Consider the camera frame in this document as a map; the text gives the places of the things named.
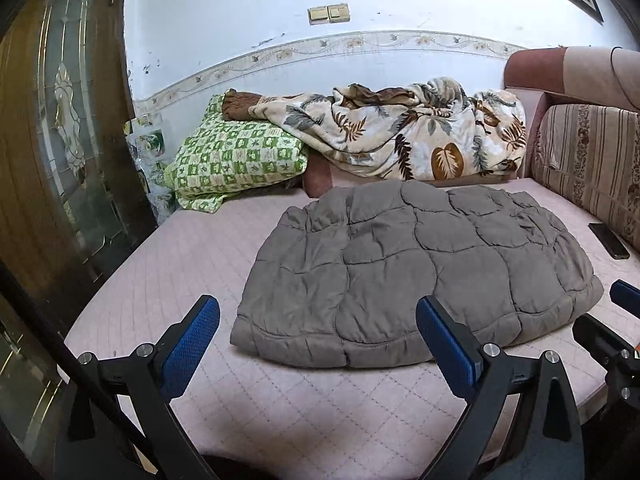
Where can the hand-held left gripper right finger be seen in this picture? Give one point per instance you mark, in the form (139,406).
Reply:
(445,345)

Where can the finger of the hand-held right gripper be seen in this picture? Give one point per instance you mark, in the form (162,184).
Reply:
(597,335)
(627,297)

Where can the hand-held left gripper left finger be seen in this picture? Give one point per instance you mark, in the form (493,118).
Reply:
(192,340)

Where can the grey puffer jacket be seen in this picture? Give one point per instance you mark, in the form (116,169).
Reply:
(415,270)

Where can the black smartphone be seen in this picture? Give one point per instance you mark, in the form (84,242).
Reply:
(608,240)

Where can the striped floral sofa cushion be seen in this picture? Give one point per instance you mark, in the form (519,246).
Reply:
(590,160)

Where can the dark flat bar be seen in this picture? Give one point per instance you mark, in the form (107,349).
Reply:
(50,330)

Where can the green checkered pillow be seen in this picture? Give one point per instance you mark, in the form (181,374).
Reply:
(235,160)

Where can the clear plastic bag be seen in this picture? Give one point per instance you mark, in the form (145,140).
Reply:
(150,160)

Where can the floral leaf print blanket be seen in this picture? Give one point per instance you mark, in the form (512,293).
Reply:
(400,130)

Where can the wooden door with stained glass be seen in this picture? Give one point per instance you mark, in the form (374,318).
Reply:
(45,160)

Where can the brown cloth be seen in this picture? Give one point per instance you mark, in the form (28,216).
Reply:
(240,105)

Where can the beige light switch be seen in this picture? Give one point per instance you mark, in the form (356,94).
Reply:
(318,15)
(339,13)

